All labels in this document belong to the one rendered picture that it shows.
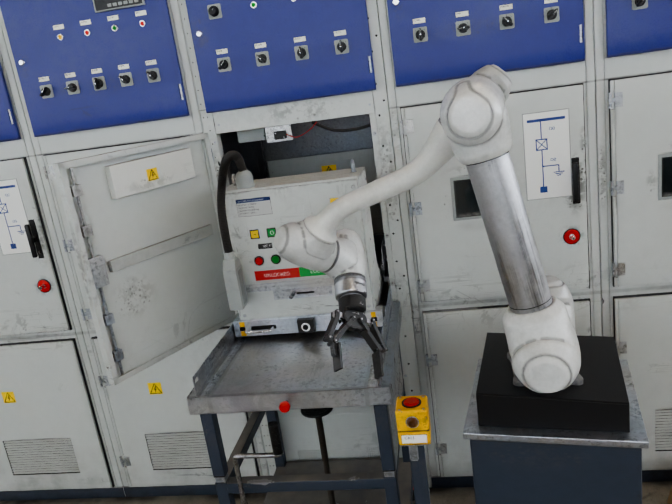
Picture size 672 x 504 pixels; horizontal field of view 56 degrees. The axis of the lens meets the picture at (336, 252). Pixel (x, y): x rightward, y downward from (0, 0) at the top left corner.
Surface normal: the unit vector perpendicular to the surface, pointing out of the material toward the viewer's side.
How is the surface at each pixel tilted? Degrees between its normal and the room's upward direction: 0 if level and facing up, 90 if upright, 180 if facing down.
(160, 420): 90
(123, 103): 90
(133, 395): 90
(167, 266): 90
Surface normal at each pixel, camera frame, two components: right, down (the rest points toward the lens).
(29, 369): -0.14, 0.29
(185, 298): 0.81, 0.04
